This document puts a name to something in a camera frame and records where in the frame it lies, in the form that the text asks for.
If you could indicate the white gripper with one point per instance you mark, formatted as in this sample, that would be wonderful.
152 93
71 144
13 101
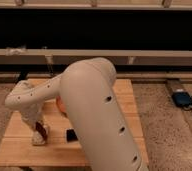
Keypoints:
31 116

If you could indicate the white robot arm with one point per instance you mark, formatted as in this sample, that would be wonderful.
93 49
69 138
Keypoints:
86 90

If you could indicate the white sponge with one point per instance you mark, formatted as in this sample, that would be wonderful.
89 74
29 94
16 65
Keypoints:
37 139

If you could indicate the black sponge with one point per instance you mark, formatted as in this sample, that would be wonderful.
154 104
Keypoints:
71 135

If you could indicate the orange bowl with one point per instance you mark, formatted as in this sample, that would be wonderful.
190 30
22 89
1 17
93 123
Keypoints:
60 105

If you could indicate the wooden table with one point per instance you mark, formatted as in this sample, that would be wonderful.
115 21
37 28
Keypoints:
16 149

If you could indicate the blue power box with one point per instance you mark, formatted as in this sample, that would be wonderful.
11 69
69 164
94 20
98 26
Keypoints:
181 98

